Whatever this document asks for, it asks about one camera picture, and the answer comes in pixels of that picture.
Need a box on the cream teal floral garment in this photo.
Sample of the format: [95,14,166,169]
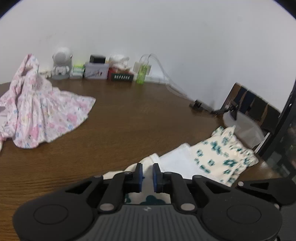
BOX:
[102,126,260,205]

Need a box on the white storage bag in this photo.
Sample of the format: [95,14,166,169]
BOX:
[223,111,270,149]

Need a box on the brown wooden shelf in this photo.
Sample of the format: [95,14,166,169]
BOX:
[219,82,282,135]

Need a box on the white power strip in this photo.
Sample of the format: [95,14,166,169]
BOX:
[144,75,168,84]

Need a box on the green spray bottle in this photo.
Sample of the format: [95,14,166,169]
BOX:
[136,64,147,84]

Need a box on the red black tissue box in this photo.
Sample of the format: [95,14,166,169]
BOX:
[107,54,134,82]

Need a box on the white tin box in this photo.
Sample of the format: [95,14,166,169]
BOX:
[84,62,109,80]

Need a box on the pink floral dress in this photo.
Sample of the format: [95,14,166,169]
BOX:
[1,54,96,149]

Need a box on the white charger plug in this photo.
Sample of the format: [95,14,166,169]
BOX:
[132,62,151,75]

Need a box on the green white small box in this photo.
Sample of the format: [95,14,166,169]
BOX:
[69,64,85,79]

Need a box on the black small box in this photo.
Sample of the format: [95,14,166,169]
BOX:
[89,54,106,64]

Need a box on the white robot figurine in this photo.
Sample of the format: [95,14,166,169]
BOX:
[51,47,72,80]

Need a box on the white charging cable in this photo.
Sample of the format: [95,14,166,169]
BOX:
[139,53,193,100]

